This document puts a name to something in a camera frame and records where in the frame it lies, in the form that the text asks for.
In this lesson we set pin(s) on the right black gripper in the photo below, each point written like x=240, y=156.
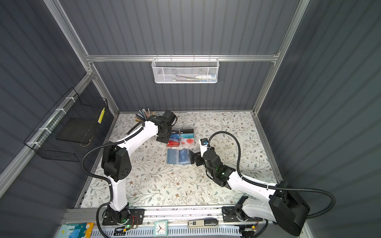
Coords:
x=198, y=156

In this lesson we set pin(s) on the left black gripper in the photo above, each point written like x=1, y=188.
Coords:
x=164, y=140

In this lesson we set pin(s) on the pink white circle card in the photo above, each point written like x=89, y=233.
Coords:
x=187, y=141

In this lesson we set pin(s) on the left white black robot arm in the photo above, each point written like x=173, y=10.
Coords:
x=116, y=162

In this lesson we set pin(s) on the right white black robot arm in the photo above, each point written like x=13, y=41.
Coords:
x=286, y=208

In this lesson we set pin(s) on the blue VIP card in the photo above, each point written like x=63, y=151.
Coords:
x=175, y=137

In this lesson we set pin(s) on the black plain card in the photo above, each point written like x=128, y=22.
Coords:
x=187, y=131

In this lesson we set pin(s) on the red VIP card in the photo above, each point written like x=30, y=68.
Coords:
x=173, y=143

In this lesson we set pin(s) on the teal VIP card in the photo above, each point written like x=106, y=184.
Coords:
x=187, y=136

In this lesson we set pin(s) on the coloured pencils bunch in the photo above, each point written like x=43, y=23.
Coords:
x=143, y=114

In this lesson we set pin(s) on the silver black label device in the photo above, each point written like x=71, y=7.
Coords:
x=203, y=223

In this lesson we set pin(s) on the pens in white basket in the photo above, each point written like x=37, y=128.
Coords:
x=201, y=78

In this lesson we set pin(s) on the yellow tag on basket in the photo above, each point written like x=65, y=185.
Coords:
x=101, y=115

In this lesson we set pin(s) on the black remote device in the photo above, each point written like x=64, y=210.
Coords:
x=284, y=221

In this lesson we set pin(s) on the small teal desk clock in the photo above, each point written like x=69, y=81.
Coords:
x=160, y=228

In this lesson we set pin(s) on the black pad in basket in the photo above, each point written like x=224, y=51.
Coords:
x=77, y=131

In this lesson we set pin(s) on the colourful booklet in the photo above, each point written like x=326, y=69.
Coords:
x=81, y=230

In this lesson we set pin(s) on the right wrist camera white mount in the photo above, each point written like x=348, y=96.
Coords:
x=204, y=144

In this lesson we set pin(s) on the white wire mesh basket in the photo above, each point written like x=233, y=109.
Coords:
x=164, y=71

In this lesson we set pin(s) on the black wire wall basket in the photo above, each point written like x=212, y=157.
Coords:
x=43, y=138

